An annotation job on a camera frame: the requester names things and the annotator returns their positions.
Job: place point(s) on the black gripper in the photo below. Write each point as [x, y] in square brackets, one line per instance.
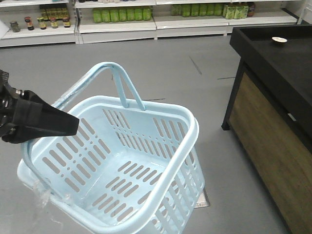
[25, 116]

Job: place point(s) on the light blue plastic basket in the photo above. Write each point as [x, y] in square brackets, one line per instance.
[131, 168]

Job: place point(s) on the white store shelf unit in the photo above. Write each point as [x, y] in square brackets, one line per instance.
[36, 22]

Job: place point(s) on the metal floor socket plate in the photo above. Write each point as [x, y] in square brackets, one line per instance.
[203, 200]

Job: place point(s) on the black wood-panel display stand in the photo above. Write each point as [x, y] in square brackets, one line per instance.
[270, 112]

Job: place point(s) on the small white dish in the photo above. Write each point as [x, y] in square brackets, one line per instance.
[279, 40]

